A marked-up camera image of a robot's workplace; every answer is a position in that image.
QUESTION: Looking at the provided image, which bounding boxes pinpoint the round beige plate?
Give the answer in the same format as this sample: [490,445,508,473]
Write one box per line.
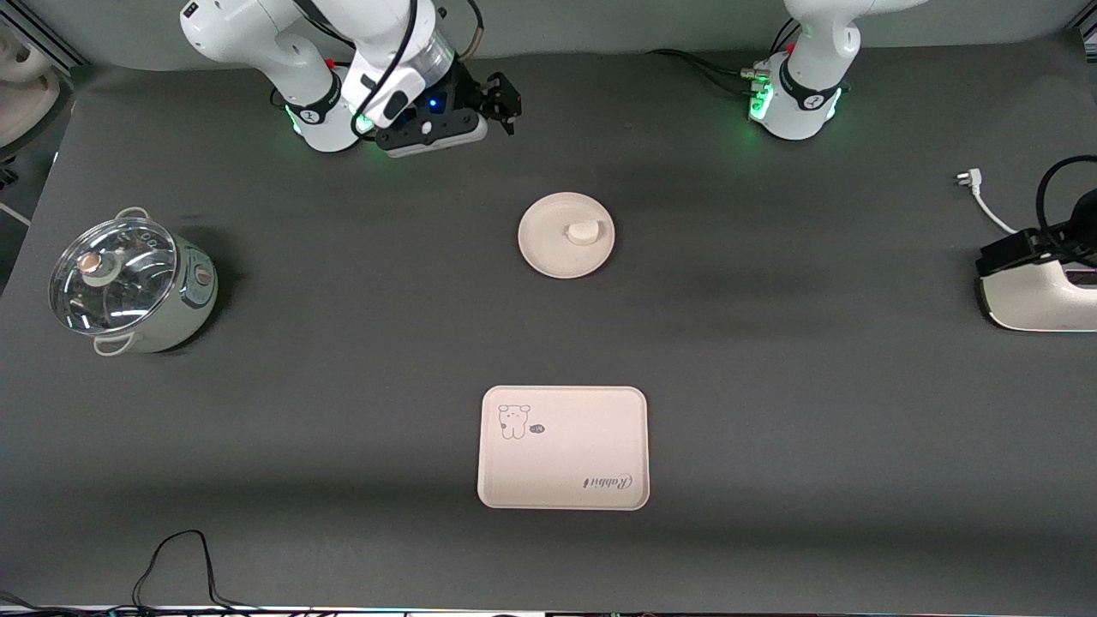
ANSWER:
[517,191,616,280]

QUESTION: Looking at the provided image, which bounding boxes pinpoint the beige rabbit print tray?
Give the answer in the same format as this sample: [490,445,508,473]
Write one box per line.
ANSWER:
[477,385,650,512]

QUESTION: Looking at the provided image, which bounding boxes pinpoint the cream white toaster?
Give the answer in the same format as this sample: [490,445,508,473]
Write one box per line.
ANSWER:
[980,255,1097,333]

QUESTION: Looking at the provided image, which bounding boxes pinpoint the dark grey table mat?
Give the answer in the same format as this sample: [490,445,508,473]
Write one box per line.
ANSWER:
[0,34,1097,611]

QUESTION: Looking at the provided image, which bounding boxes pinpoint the pale green electric cooking pot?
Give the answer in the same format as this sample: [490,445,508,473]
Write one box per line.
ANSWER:
[49,206,219,356]

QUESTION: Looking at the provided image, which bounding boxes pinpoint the glass pot lid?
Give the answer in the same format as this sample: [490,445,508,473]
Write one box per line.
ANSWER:
[49,218,179,336]

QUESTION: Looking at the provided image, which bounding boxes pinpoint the beige round object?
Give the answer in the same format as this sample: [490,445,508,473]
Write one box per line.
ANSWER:
[0,24,63,160]

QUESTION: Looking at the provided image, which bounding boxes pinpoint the black left arm wrist cable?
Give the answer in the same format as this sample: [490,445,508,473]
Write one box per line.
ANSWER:
[1034,155,1097,251]

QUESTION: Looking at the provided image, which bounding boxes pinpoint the black arm wrist cable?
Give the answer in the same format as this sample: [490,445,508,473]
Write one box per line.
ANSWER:
[296,0,486,138]
[1034,155,1097,251]

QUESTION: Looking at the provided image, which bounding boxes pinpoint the black right arm wrist cable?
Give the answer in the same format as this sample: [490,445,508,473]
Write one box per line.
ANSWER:
[296,0,486,138]

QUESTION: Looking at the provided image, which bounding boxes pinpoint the white toaster power cable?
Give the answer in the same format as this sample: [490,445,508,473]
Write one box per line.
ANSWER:
[955,169,1022,236]

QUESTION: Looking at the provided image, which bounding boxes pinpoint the black left arm base cables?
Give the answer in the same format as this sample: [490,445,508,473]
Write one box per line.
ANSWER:
[645,19,802,97]

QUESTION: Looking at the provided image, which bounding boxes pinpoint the thin black loose cable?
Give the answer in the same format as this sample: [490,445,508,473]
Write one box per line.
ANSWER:
[129,529,258,614]

